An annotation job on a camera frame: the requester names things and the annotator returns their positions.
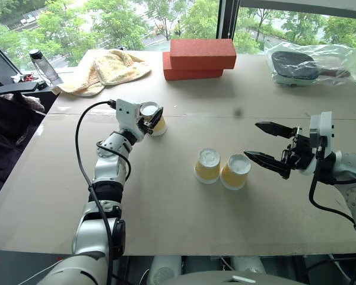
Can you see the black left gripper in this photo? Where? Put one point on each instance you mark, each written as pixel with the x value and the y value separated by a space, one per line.
pixel 144 126

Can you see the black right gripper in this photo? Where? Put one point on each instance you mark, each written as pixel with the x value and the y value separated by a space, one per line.
pixel 301 153

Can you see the yellow paper cup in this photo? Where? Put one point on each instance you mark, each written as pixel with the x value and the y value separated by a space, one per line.
pixel 207 166
pixel 235 171
pixel 158 126

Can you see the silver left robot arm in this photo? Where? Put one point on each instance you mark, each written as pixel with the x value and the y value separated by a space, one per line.
pixel 106 166

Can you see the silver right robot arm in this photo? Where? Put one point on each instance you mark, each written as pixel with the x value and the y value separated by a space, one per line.
pixel 353 166

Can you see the red brick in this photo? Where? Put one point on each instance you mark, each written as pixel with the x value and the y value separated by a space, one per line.
pixel 203 53
pixel 190 74

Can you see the pale yellow towel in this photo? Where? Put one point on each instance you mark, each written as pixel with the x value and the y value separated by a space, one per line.
pixel 112 71

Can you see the black rounded object in bag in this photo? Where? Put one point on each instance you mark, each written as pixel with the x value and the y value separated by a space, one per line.
pixel 293 66

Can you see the clear plastic bag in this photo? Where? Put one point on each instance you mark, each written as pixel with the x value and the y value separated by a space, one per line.
pixel 338 59

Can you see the clear water bottle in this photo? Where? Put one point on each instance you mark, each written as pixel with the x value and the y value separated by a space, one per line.
pixel 46 69

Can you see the black flat stand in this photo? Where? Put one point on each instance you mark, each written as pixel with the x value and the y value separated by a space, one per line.
pixel 17 87

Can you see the dark fabric bag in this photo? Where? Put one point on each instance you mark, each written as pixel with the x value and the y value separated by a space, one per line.
pixel 6 127

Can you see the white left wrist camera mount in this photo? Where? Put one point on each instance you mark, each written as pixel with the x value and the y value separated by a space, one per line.
pixel 127 115

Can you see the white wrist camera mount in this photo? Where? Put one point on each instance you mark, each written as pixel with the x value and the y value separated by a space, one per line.
pixel 324 124
pixel 127 115

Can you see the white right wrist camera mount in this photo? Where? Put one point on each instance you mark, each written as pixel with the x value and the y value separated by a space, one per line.
pixel 324 124

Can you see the black window frame post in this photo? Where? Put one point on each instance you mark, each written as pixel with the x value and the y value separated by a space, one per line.
pixel 227 17

